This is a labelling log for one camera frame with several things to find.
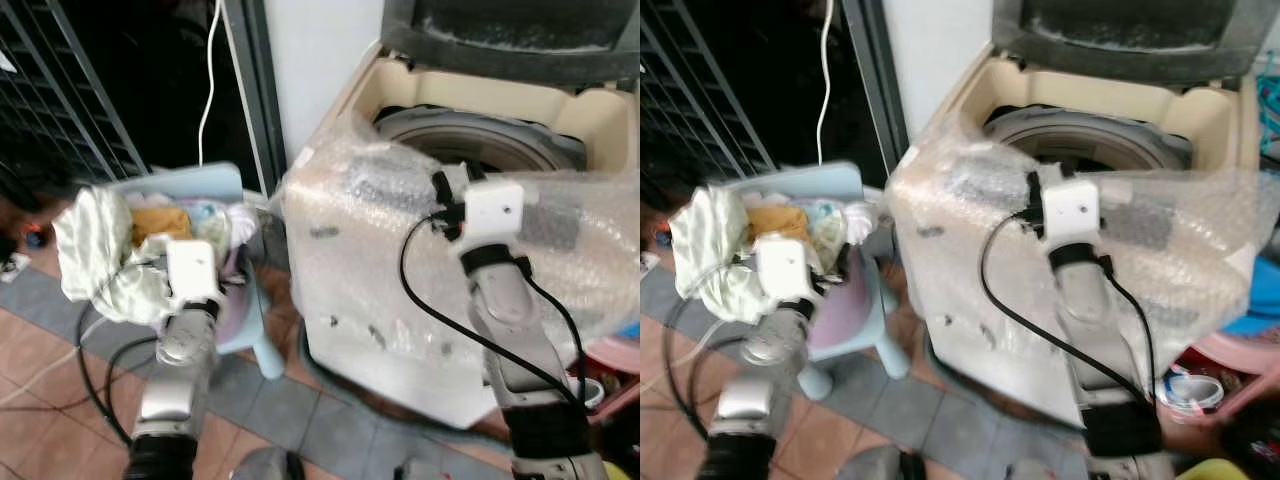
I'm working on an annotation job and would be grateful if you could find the pale green cloth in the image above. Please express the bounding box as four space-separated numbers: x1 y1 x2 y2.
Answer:
667 186 766 325
51 186 173 327

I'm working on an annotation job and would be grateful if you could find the beige top-load washing machine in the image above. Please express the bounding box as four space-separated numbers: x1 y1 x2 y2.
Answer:
885 40 1263 433
282 40 641 433

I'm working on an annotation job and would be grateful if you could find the clear bubble wrap sheet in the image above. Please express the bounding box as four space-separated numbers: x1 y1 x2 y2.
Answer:
282 113 641 346
885 113 1263 346

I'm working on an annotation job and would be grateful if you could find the dark grey washer lid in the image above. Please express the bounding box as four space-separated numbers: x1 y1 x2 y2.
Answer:
379 0 641 88
991 0 1280 88

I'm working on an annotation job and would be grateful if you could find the white and blue cloth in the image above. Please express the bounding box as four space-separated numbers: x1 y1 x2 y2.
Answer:
188 199 261 263
806 198 877 263

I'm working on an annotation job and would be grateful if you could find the light blue plastic chair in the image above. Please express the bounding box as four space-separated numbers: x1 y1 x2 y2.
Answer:
95 161 288 381
700 161 913 403

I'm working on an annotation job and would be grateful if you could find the pink plastic basin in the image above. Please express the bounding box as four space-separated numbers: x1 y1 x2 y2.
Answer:
1158 333 1280 426
566 338 641 426

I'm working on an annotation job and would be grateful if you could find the teal patterned fabric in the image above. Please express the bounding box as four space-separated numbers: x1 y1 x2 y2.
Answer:
1254 74 1280 168

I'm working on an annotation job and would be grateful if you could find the orange cloth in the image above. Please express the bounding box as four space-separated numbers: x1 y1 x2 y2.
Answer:
131 206 193 248
745 205 811 244

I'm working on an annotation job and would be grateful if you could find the grey robot right foot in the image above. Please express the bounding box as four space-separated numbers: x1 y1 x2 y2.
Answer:
394 457 453 480
1004 457 1063 480

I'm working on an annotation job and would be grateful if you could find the grey robot foot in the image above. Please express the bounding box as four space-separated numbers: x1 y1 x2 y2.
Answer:
1004 457 1063 480
837 444 927 480
229 446 307 480
394 457 453 480

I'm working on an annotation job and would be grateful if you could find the dark metal grille gate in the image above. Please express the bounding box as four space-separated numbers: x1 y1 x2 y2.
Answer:
640 0 779 183
0 0 153 183

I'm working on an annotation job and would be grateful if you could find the grey robot left foot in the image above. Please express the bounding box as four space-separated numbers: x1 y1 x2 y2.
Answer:
229 446 307 480
837 444 927 480

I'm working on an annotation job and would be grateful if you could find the yellow plastic object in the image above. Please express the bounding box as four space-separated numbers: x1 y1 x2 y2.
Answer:
1188 457 1263 480

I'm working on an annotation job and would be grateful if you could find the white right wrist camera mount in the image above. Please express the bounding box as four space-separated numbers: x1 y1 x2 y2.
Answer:
1039 181 1102 252
461 179 527 253

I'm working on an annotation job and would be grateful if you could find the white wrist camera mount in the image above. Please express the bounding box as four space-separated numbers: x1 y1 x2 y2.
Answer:
754 237 817 307
461 179 527 253
1039 181 1102 252
164 238 224 307

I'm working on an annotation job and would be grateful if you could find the grey door frame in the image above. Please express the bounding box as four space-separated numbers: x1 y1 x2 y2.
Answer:
842 0 909 173
221 0 288 198

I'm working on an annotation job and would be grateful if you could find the white hanging cord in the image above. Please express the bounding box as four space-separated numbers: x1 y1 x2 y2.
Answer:
816 0 837 167
197 0 224 167

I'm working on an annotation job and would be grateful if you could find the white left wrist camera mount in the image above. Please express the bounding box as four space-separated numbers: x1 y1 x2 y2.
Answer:
754 237 817 307
164 238 224 307

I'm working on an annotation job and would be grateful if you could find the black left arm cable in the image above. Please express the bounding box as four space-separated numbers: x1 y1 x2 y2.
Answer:
661 290 746 441
76 308 163 447

